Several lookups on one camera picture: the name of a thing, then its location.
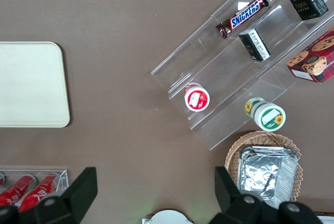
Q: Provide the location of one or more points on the light tan wicker basket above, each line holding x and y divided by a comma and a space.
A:
235, 151

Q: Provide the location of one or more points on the clear acrylic bottle rack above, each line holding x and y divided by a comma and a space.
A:
64, 179

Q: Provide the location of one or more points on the stacked aluminium foil containers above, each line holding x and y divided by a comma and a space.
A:
263, 174

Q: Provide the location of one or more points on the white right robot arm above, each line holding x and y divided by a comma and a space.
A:
168, 218

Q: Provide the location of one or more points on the red cookie box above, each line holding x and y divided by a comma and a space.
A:
318, 59

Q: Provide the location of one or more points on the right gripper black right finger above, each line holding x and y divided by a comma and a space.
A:
229, 200

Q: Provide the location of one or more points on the clear acrylic stepped stand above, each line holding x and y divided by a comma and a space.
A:
227, 83

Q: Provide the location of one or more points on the red lid yogurt cup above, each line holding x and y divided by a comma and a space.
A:
197, 100

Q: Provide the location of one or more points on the green lid yogurt cup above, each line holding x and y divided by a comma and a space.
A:
268, 115

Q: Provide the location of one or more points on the beige plastic tray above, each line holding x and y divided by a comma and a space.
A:
31, 85

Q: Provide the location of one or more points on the red cola bottle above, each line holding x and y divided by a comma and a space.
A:
13, 191
39, 192
1, 179

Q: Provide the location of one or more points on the white snack tray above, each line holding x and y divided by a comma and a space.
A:
326, 220

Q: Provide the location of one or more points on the Snickers chocolate bar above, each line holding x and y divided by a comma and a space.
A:
244, 16

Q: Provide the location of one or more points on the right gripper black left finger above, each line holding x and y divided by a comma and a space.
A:
78, 195

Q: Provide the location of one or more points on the small black carton box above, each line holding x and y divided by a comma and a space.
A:
306, 2
255, 45

